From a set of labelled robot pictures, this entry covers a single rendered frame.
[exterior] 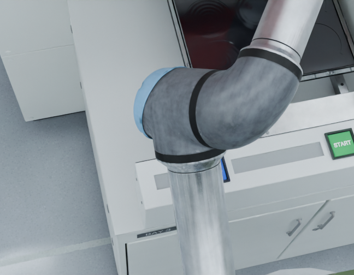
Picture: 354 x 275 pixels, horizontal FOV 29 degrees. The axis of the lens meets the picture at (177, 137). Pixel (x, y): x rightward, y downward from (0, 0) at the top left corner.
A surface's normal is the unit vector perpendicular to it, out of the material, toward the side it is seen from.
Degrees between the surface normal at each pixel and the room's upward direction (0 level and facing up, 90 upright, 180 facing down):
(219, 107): 36
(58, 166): 0
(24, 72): 90
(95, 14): 0
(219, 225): 46
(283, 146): 0
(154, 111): 59
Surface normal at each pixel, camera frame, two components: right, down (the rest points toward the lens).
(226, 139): -0.09, 0.76
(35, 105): 0.22, 0.91
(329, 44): 0.05, -0.38
